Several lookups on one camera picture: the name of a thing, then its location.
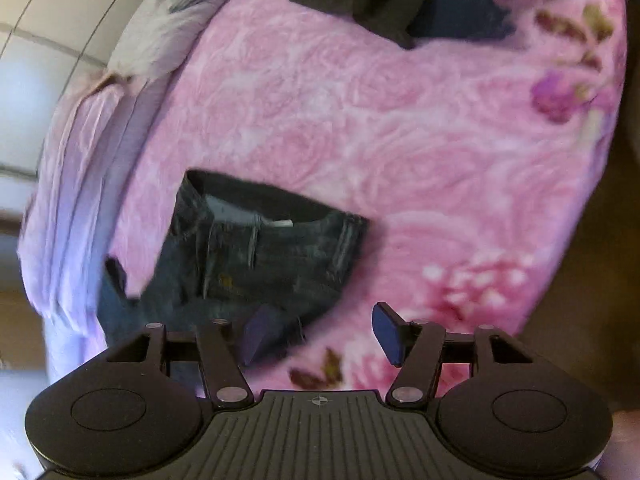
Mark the folded blue garment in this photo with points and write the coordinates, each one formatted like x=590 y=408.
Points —
x=465 y=5

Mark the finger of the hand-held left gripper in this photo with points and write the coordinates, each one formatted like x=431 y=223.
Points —
x=115 y=277

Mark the crumpled white cloth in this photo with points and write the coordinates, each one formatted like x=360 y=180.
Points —
x=150 y=40

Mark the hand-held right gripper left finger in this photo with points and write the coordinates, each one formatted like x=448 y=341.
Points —
x=261 y=332

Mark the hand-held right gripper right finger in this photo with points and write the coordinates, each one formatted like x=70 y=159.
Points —
x=387 y=332

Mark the dark blue denim pants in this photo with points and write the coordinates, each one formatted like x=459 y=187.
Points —
x=280 y=260

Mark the pink floral blanket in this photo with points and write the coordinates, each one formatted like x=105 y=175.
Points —
x=360 y=130

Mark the folded lilac blanket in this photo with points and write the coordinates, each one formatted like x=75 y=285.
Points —
x=85 y=170

